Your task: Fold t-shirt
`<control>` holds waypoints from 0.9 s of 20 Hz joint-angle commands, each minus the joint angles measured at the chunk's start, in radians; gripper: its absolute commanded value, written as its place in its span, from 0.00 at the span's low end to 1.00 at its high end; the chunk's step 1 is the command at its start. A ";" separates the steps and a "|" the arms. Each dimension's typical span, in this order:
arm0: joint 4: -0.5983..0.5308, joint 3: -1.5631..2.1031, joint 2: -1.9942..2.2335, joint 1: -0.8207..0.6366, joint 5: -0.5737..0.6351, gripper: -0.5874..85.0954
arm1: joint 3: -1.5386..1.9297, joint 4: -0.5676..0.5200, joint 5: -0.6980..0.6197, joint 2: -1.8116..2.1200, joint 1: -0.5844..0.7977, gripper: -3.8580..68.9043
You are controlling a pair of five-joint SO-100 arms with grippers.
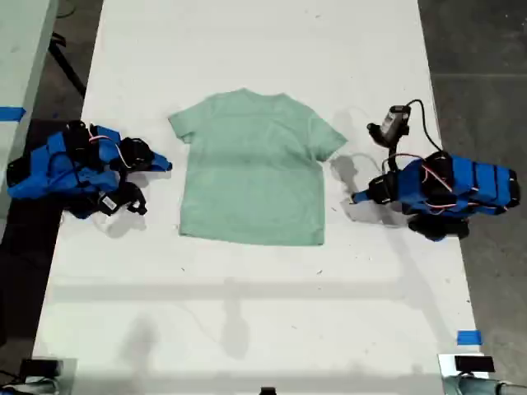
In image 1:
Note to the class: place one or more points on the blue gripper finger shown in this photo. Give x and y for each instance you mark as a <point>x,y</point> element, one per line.
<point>363,192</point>
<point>360,199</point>
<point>158,158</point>
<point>158,165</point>

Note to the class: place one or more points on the pale green T-shirt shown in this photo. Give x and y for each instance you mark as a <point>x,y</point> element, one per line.
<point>255,173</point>

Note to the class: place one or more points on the blue and black arm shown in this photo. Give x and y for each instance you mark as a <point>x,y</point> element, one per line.
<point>481,181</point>
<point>62,164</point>

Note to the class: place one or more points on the black stand bar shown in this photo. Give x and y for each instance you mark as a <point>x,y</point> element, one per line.
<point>68,70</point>

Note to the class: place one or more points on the blue tape strip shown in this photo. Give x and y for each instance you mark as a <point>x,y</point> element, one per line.
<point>469,337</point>
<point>11,112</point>

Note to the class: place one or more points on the pale side table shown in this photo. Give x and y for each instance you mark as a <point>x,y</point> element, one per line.
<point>20,41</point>

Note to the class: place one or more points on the small black box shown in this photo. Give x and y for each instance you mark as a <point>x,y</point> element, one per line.
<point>39,366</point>
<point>473,363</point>

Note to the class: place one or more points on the small black block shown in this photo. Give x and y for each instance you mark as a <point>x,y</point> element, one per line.
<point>267,391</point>

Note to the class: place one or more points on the short black camera stalk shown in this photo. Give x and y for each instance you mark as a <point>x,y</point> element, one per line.
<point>392,150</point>

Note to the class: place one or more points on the black camera box white label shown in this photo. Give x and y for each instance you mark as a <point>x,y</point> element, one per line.
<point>109,202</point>

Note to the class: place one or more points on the black camera box grey face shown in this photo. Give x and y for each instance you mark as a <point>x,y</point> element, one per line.
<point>395,119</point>

